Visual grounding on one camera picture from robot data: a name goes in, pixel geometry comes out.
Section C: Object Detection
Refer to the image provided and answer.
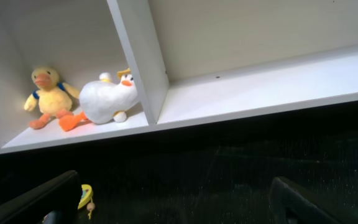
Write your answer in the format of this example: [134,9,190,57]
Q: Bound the white plush duck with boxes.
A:
[58,67,141,132]

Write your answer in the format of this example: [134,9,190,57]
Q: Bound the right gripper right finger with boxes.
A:
[268,176,358,224]

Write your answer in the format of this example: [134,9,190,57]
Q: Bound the yellow plush duck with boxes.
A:
[23,66,81,130]

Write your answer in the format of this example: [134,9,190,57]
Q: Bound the white shelf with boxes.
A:
[0,0,358,158]

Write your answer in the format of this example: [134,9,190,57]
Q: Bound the yellow rattle drum toy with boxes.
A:
[77,184,96,220]

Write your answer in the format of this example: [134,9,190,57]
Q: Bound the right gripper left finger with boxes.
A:
[0,170,82,224]

